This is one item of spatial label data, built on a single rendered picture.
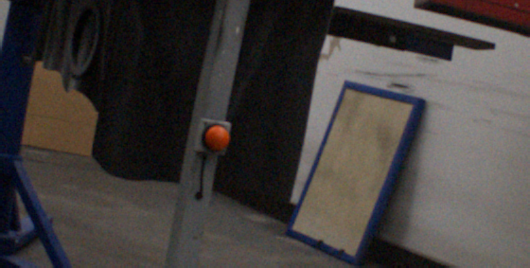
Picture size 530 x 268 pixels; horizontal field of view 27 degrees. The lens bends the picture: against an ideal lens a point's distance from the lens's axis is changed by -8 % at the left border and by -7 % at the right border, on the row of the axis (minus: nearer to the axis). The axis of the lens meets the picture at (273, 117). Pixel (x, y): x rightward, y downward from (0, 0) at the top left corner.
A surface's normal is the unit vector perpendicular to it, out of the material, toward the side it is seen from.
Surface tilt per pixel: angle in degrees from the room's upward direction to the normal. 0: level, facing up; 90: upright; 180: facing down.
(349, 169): 79
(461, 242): 90
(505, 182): 90
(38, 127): 75
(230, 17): 90
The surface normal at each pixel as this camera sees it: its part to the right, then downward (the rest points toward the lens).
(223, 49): 0.47, 0.14
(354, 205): -0.81, -0.35
